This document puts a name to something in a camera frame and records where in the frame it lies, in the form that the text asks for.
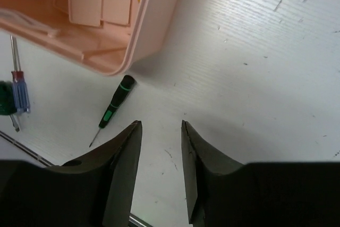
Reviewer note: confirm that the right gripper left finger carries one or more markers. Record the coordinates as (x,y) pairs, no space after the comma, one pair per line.
(95,189)

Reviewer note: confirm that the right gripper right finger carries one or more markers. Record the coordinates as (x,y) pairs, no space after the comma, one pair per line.
(221,191)

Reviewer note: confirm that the black green precision screwdriver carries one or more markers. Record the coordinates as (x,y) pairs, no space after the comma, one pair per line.
(119,96)

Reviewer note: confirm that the pink plastic toolbox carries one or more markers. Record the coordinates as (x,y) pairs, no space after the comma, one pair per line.
(106,36)

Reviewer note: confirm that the stubby green grey screwdriver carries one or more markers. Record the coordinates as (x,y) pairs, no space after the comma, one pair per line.
(7,103)

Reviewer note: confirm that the blue red handled screwdriver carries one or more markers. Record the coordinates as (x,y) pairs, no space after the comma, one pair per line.
(20,91)

